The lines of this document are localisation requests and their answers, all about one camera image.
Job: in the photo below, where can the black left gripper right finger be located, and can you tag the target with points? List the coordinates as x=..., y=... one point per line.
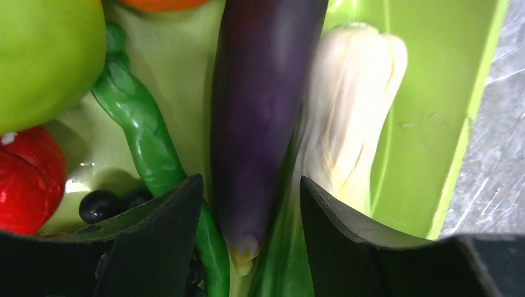
x=351, y=254

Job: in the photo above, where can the lime green plastic basket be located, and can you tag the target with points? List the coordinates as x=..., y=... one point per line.
x=450, y=46

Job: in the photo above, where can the green toy apple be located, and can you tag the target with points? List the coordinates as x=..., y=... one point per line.
x=52, y=52

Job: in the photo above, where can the green toy chili pepper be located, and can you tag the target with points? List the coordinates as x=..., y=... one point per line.
x=130, y=105

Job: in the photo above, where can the white green toy bok choy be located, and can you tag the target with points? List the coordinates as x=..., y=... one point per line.
x=356, y=73

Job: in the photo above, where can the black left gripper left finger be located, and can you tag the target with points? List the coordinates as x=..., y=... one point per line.
x=144, y=251

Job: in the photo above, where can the purple toy eggplant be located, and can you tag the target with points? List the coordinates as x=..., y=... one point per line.
x=263, y=59

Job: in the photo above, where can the red toy pepper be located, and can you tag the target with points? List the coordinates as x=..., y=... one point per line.
x=33, y=179

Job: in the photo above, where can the black toy grapes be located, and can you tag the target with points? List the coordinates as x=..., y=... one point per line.
x=100, y=205

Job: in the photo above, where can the orange toy fruit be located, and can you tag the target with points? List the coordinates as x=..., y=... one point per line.
x=163, y=5

